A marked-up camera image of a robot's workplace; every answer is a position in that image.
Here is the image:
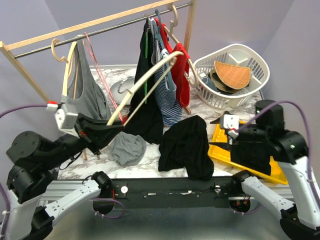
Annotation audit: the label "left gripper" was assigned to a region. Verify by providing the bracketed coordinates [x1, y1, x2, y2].
[42, 111, 126, 170]

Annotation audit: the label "black tank top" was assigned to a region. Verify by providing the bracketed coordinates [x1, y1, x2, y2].
[158, 115, 214, 181]

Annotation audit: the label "cream wooden hanger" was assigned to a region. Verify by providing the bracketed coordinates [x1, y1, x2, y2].
[106, 51, 185, 126]

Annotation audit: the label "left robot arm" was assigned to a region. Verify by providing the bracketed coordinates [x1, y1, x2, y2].
[0, 114, 124, 240]

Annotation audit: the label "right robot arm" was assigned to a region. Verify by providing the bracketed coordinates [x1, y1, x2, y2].
[94, 100, 320, 240]

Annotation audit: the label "grey tank top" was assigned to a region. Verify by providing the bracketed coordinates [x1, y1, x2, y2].
[60, 39, 147, 166]

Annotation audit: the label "blue striped tank top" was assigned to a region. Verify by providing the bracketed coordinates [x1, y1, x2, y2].
[150, 18, 182, 126]

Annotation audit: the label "wooden hanger under grey top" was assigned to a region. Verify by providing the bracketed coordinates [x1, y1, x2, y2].
[50, 38, 77, 103]

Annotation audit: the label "red tank top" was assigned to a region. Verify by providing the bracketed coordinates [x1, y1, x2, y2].
[151, 18, 190, 108]

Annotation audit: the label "green plastic hanger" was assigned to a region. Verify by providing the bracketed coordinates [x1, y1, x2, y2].
[144, 31, 150, 104]

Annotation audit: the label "blue grey hanger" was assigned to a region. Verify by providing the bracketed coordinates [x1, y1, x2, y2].
[155, 9, 175, 93]

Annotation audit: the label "yellow plastic tray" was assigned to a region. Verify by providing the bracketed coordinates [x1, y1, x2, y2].
[208, 124, 288, 185]

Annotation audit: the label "black cloth in tray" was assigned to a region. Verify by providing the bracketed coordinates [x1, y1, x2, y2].
[230, 149, 271, 176]

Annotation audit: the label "white oval plate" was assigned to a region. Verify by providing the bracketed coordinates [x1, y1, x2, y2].
[110, 77, 135, 105]

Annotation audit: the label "hanging black garment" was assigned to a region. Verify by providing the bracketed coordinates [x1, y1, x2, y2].
[124, 20, 164, 145]

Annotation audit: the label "dark items in basket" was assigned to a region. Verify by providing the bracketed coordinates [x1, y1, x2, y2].
[199, 69, 243, 94]

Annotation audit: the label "white laundry basket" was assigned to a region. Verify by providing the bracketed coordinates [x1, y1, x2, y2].
[194, 43, 270, 109]

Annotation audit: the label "wooden clothes rack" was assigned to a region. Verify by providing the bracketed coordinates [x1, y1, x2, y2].
[0, 0, 197, 103]

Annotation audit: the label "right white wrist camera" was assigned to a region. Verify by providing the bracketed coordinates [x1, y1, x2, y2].
[219, 114, 240, 139]

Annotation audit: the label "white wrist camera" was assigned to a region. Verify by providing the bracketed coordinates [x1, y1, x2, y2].
[219, 114, 240, 139]
[46, 101, 79, 138]

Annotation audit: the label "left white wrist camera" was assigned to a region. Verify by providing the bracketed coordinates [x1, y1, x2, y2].
[46, 101, 79, 138]

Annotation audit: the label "black mounting rail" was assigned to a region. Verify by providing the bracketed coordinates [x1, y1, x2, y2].
[100, 176, 248, 209]

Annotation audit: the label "pink wire hanger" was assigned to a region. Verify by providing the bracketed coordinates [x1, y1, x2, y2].
[83, 32, 118, 110]

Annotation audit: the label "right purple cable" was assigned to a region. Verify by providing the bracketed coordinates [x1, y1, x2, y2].
[233, 100, 316, 216]

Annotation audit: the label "purple cable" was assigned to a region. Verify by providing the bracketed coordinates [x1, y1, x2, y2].
[0, 104, 126, 240]
[233, 100, 316, 216]

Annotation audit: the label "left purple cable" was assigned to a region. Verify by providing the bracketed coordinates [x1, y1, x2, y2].
[0, 104, 126, 240]

